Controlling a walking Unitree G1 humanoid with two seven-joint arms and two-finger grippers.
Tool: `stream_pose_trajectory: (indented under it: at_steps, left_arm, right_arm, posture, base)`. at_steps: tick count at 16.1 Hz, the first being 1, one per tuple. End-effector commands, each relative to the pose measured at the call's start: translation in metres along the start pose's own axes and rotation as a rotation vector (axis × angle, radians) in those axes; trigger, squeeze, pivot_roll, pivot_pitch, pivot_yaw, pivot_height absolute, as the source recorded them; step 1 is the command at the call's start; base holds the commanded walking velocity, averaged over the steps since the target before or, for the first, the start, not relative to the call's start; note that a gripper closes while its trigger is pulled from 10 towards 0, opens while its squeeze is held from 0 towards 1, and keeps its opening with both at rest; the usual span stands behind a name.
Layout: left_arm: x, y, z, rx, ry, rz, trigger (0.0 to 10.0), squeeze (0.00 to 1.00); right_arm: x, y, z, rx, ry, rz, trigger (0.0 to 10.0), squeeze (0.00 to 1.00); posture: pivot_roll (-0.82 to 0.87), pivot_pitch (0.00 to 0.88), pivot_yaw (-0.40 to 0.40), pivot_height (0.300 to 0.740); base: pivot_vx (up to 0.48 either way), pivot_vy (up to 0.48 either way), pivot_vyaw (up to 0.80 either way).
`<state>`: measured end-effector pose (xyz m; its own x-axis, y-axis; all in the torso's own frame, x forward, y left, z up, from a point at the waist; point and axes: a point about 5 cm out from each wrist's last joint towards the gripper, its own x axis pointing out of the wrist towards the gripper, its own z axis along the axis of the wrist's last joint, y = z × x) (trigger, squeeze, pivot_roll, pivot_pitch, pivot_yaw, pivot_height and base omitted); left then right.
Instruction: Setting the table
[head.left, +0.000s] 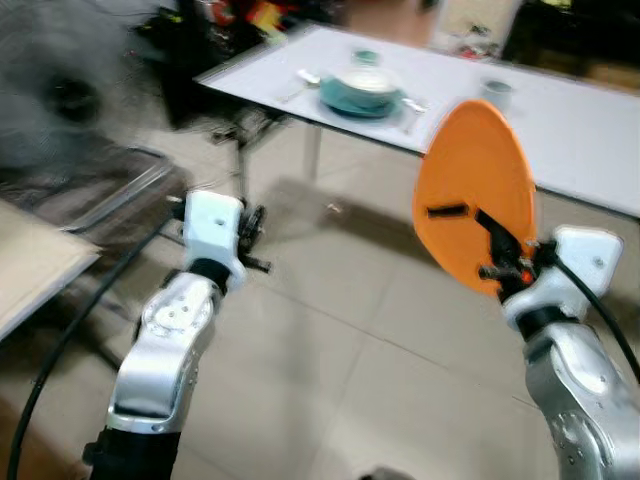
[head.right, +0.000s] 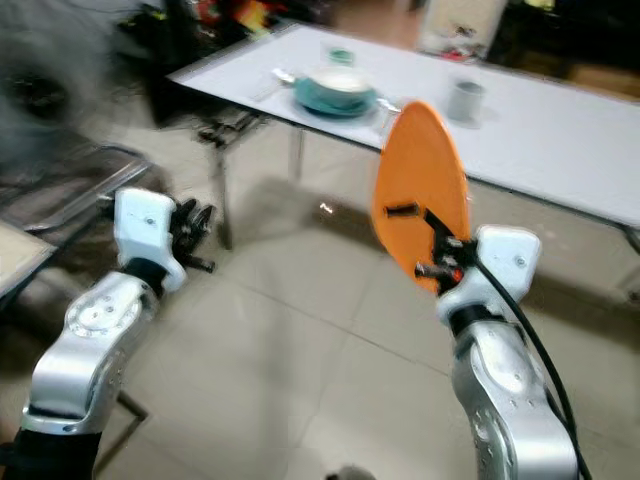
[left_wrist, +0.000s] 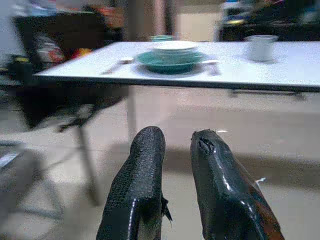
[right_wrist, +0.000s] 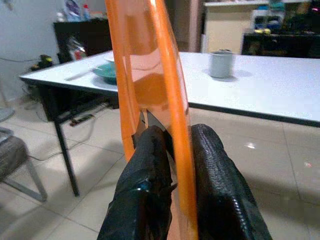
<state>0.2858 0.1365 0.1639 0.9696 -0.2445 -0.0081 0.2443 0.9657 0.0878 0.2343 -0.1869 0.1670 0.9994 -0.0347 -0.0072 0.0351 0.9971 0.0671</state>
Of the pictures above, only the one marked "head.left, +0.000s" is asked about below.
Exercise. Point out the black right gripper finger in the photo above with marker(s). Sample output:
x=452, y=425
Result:
x=500, y=232

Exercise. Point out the orange oval plate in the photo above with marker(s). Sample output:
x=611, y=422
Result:
x=470, y=160

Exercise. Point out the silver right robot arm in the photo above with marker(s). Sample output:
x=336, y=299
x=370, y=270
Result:
x=575, y=390

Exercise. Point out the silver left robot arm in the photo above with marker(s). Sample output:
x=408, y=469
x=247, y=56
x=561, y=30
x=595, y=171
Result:
x=165, y=340

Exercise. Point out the black table leg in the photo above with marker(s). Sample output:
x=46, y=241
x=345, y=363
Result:
x=242, y=160

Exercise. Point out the silver table leg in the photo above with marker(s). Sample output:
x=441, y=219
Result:
x=313, y=152

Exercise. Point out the grey cup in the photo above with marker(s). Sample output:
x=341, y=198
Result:
x=497, y=95

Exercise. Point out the silver fork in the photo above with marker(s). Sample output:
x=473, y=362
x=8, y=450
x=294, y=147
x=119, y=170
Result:
x=413, y=106

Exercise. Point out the teal plate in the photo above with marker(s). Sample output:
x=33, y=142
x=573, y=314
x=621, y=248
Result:
x=342, y=103

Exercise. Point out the silver spoon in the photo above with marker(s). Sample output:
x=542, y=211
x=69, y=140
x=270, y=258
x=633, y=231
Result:
x=308, y=76

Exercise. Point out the white bowl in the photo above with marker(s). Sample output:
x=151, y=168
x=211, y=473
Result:
x=366, y=82

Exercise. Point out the grey standing fan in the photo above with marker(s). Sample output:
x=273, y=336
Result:
x=70, y=100

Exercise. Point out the beige wooden board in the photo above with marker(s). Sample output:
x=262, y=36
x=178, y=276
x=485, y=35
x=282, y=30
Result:
x=30, y=265

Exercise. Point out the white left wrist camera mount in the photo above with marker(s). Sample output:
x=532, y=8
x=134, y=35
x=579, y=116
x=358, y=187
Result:
x=212, y=225

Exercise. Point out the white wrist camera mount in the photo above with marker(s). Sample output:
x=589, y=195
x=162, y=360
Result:
x=212, y=225
x=590, y=262

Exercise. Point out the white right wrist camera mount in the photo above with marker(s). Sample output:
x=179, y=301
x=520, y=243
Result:
x=590, y=262

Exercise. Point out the metal frame chair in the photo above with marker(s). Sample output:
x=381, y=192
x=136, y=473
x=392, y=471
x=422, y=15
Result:
x=90, y=190

